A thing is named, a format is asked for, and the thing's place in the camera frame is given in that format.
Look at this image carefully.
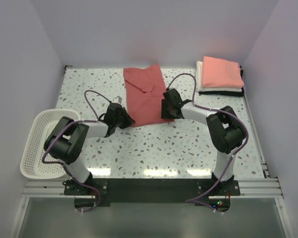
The red t-shirt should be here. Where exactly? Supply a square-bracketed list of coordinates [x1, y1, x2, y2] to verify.
[123, 64, 174, 127]

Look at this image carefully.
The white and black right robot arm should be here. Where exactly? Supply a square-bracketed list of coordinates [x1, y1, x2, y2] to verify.
[161, 89, 249, 182]

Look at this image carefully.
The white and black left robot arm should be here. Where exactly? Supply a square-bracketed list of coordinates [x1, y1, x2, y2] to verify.
[42, 102, 135, 184]

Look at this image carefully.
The folded black t-shirt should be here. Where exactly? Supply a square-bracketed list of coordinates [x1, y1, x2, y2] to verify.
[198, 64, 246, 98]

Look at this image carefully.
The folded white t-shirt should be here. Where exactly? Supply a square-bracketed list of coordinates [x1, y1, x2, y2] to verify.
[196, 61, 242, 93]

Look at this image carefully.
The folded salmon pink t-shirt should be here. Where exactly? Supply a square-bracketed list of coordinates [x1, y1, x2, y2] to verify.
[202, 56, 244, 89]

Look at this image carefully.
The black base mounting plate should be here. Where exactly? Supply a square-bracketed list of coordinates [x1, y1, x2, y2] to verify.
[62, 178, 241, 208]

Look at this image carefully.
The white perforated plastic basket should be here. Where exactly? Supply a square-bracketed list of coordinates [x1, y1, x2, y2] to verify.
[20, 109, 80, 179]

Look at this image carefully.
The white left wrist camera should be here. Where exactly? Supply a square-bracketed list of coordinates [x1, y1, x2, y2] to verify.
[112, 96, 122, 104]

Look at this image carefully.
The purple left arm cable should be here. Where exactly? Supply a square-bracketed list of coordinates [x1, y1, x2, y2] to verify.
[41, 89, 114, 213]

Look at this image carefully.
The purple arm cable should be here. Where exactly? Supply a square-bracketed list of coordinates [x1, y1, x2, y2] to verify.
[41, 89, 114, 213]
[185, 73, 249, 206]

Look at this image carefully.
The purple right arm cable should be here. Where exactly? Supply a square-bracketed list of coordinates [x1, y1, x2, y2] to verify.
[185, 73, 249, 206]

